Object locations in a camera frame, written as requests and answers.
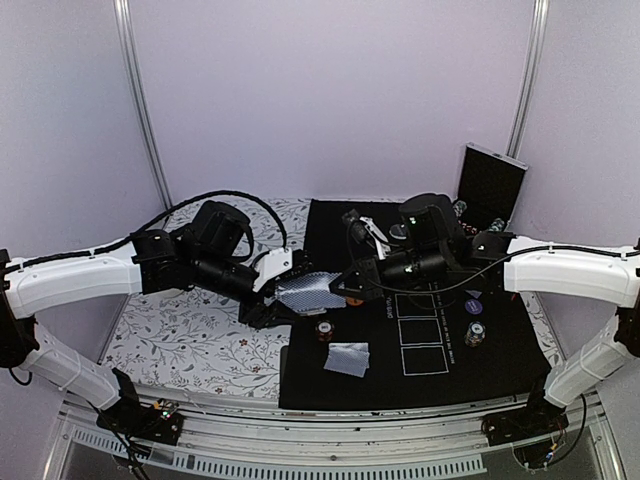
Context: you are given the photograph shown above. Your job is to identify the aluminium post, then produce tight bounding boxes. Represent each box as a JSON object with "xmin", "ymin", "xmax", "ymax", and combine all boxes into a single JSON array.
[
  {"xmin": 113, "ymin": 0, "xmax": 173, "ymax": 209},
  {"xmin": 506, "ymin": 0, "xmax": 550, "ymax": 158}
]

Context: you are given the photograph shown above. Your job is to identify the right aluminium post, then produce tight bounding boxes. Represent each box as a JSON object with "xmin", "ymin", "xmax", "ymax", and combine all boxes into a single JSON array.
[{"xmin": 506, "ymin": 0, "xmax": 550, "ymax": 158}]

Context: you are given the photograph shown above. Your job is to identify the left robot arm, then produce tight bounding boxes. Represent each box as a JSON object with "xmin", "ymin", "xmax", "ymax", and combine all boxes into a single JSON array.
[{"xmin": 1, "ymin": 191, "xmax": 294, "ymax": 434}]

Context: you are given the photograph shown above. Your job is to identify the aluminium poker chip case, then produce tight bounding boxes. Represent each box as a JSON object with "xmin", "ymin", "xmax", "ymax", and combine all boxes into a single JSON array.
[{"xmin": 454, "ymin": 142, "xmax": 529, "ymax": 234}]

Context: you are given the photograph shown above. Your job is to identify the black dealer button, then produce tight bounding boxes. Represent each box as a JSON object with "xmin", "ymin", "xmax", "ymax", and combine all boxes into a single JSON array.
[{"xmin": 389, "ymin": 224, "xmax": 407, "ymax": 241}]

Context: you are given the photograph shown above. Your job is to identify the floral tablecloth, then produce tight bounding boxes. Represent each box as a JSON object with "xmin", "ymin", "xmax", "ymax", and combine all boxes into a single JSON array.
[{"xmin": 97, "ymin": 198, "xmax": 314, "ymax": 400}]

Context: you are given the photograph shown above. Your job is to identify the blue card deck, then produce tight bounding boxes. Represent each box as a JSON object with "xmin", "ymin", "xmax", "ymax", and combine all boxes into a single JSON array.
[{"xmin": 275, "ymin": 272, "xmax": 347, "ymax": 315}]

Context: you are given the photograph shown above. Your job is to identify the blue white chip stack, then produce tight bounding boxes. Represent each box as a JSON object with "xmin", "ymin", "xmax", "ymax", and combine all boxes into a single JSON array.
[{"xmin": 464, "ymin": 321, "xmax": 486, "ymax": 348}]

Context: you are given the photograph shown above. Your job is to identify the aluminium front rail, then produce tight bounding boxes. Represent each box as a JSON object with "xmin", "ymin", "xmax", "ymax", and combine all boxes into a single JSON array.
[{"xmin": 42, "ymin": 384, "xmax": 631, "ymax": 480}]

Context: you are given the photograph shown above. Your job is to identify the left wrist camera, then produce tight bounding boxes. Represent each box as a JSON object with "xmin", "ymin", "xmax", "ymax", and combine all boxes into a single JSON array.
[{"xmin": 252, "ymin": 247, "xmax": 293, "ymax": 292}]

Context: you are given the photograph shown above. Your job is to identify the red black chip stack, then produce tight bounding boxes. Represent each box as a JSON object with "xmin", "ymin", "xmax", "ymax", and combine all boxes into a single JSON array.
[{"xmin": 315, "ymin": 321, "xmax": 334, "ymax": 342}]

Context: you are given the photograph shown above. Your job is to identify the right chip stack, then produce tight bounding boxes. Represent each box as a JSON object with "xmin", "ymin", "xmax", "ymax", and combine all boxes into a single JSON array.
[{"xmin": 488, "ymin": 218, "xmax": 506, "ymax": 232}]

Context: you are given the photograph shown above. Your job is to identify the black poker mat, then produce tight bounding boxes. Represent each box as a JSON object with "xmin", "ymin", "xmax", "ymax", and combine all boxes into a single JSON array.
[{"xmin": 277, "ymin": 198, "xmax": 551, "ymax": 412}]

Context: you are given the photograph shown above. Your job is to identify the left chip stack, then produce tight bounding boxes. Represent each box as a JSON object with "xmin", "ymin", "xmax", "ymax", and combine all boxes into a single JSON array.
[{"xmin": 453, "ymin": 200, "xmax": 467, "ymax": 218}]

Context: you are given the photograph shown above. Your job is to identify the purple small blind button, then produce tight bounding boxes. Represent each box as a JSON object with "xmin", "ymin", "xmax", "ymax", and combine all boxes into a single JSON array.
[{"xmin": 464, "ymin": 298, "xmax": 483, "ymax": 315}]

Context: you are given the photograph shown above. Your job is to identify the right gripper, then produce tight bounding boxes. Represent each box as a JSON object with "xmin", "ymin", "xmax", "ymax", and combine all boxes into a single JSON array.
[{"xmin": 329, "ymin": 245, "xmax": 450, "ymax": 304}]

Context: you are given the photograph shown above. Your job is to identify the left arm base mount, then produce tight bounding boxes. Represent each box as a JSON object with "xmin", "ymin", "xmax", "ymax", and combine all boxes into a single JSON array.
[{"xmin": 96, "ymin": 369, "xmax": 184, "ymax": 446}]

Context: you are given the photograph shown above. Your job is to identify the left aluminium post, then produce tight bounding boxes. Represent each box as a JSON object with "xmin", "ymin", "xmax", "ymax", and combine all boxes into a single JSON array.
[{"xmin": 113, "ymin": 0, "xmax": 173, "ymax": 209}]

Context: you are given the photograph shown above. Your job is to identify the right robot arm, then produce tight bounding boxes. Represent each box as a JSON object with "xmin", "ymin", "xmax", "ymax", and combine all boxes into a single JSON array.
[{"xmin": 330, "ymin": 193, "xmax": 639, "ymax": 436}]

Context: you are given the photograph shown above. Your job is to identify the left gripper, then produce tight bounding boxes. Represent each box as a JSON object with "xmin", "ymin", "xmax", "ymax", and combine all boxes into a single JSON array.
[{"xmin": 192, "ymin": 249, "xmax": 306, "ymax": 329}]

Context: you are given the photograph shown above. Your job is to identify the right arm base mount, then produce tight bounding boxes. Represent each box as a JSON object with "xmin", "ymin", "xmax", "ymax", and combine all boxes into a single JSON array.
[{"xmin": 481, "ymin": 399, "xmax": 568, "ymax": 470}]

